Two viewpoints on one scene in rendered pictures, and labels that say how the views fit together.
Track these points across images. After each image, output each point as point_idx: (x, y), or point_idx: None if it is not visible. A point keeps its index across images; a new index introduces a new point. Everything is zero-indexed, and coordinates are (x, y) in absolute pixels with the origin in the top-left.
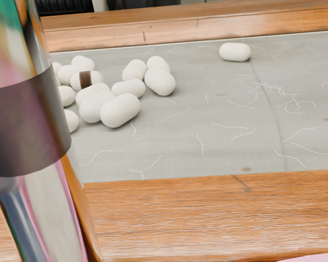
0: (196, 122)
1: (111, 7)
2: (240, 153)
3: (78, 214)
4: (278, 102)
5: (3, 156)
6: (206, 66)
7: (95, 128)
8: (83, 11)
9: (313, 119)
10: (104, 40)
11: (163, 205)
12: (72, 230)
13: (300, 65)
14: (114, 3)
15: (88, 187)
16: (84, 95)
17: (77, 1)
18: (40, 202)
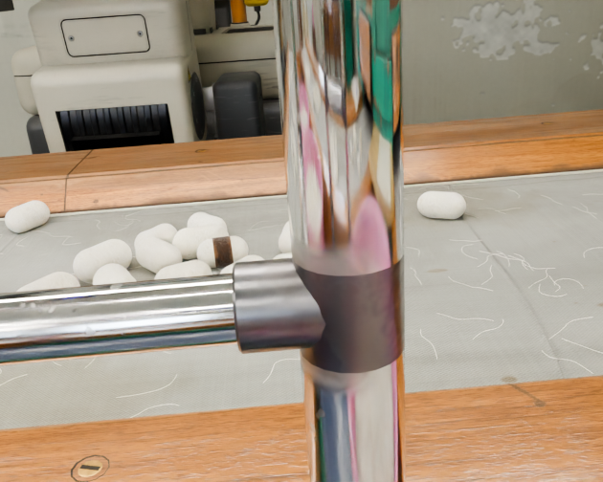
0: (412, 314)
1: (199, 128)
2: (493, 357)
3: (404, 424)
4: (525, 280)
5: (360, 347)
6: None
7: None
8: (154, 136)
9: (585, 304)
10: (226, 186)
11: (429, 428)
12: (398, 442)
13: (542, 224)
14: (203, 122)
15: None
16: None
17: (145, 120)
18: (381, 405)
